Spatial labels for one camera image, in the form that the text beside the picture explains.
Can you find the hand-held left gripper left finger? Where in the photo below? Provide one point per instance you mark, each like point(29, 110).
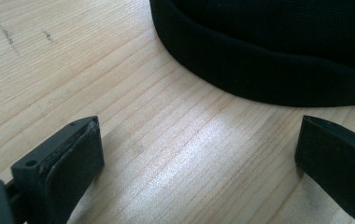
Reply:
point(63, 168)

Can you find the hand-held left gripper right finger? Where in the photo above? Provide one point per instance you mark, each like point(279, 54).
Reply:
point(337, 155)

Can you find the black knit beanie hat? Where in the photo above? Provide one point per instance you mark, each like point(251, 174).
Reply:
point(275, 53)

